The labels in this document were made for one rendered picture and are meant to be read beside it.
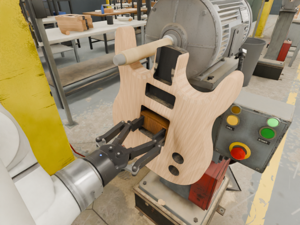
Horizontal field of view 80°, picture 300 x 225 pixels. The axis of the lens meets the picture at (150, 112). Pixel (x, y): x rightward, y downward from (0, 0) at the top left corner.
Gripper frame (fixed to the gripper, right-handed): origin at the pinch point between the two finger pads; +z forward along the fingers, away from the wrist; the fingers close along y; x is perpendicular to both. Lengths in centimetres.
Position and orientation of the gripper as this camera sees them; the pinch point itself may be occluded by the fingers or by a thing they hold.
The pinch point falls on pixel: (151, 127)
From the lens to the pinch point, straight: 51.2
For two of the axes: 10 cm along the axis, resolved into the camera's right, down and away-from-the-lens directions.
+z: 6.3, -4.3, 6.5
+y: 7.7, 4.5, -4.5
